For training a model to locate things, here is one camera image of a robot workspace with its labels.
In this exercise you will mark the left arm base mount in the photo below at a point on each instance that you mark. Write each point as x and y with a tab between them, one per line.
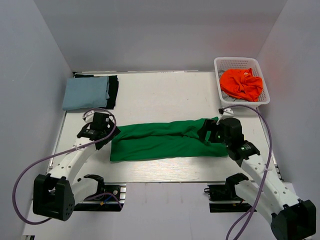
112	201

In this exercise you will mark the green t shirt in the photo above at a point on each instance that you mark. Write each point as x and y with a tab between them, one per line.
163	140

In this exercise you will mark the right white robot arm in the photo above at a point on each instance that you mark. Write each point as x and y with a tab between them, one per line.
290	218

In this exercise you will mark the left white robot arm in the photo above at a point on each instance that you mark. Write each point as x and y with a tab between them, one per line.
56	194

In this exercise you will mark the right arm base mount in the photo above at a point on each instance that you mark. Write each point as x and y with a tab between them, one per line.
222	197

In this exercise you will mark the orange t shirt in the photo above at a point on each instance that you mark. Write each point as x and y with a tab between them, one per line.
241	84

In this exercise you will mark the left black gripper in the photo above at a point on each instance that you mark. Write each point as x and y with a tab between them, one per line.
108	140

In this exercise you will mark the grey garment in basket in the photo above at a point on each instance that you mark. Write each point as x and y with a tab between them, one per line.
225	96

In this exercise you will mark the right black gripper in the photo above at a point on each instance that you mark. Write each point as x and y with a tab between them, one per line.
209	125

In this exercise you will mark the folded black t shirt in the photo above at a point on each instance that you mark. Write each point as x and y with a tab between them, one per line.
113	90

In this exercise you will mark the folded light blue t shirt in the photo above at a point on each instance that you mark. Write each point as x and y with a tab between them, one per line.
72	95

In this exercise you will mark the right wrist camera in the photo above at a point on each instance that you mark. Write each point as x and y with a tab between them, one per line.
225	113

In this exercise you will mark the white plastic basket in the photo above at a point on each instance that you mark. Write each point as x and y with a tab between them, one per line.
226	63

